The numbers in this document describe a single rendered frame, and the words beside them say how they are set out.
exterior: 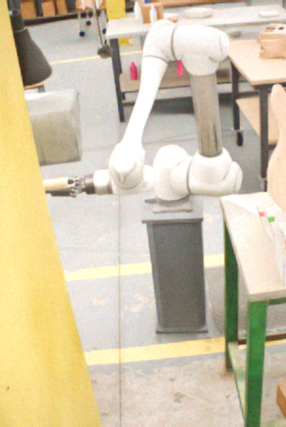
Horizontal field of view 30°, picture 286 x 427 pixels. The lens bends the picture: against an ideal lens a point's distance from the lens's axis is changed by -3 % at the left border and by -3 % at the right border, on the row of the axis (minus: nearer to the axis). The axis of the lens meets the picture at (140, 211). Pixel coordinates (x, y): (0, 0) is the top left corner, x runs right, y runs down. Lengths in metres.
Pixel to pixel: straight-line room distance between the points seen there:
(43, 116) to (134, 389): 1.58
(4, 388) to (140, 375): 2.25
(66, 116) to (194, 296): 1.53
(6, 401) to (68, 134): 1.01
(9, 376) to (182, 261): 2.16
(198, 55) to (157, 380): 1.49
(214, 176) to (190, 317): 0.82
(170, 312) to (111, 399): 0.54
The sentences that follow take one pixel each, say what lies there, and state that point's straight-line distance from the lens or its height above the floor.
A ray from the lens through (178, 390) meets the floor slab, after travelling 2.56.
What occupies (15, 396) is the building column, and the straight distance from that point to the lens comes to 0.42.
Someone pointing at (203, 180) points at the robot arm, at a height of 0.88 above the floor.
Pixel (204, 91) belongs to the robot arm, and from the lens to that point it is 2.10.
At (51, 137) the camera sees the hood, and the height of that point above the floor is 1.46.
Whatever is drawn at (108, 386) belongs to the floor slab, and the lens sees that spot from 2.62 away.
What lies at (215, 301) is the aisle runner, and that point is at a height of 0.00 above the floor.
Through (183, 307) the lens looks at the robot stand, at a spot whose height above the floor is 0.17.
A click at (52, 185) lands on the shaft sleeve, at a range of 1.58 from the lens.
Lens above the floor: 1.97
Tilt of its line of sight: 31 degrees down
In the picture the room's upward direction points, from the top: 7 degrees counter-clockwise
